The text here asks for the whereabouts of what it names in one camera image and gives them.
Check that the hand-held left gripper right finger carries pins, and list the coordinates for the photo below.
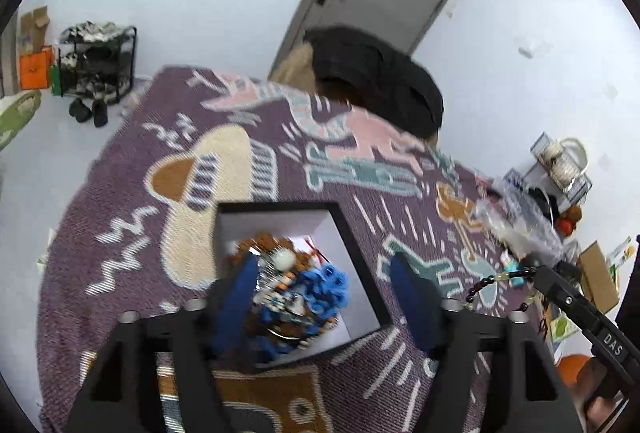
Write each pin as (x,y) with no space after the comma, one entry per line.
(415,303)

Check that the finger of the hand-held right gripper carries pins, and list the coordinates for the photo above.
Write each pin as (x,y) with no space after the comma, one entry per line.
(562,295)

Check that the orange ball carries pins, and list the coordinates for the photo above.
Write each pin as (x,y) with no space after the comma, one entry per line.
(572,370)

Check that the green patterned cushion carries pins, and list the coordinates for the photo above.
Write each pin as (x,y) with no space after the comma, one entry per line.
(17,118)

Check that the person's right hand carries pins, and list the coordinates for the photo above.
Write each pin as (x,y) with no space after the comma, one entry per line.
(595,393)

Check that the red and brown plush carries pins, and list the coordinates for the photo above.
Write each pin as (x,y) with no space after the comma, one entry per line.
(569,219)

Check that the brown cardboard box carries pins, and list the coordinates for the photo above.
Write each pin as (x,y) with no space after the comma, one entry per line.
(597,278)

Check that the black jacket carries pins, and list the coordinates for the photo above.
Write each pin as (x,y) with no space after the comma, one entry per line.
(380,73)

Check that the clear plastic bag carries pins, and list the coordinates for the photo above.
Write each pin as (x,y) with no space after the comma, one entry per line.
(525,218)

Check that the black-haired doll in teal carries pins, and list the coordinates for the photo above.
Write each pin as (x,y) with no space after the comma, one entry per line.
(514,274)

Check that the black jewelry box white inside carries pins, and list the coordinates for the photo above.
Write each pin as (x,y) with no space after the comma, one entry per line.
(350,238)

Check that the black shoe rack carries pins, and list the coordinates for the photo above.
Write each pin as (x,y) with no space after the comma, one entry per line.
(95,58)

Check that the green and white packet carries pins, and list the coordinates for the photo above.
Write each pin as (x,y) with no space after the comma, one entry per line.
(622,252)

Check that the black slipper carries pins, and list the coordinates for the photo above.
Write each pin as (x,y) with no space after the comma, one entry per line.
(100,114)
(79,109)

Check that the tan chair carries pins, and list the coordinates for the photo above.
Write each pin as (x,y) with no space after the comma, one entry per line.
(292,68)

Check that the cardboard boxes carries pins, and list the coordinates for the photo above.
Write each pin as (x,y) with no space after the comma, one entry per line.
(32,28)

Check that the purple printed blanket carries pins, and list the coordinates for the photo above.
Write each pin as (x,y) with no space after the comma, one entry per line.
(125,213)

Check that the orange box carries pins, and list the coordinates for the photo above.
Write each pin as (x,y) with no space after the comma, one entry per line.
(36,69)

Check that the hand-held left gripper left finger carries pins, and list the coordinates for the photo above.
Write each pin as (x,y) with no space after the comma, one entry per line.
(235,308)

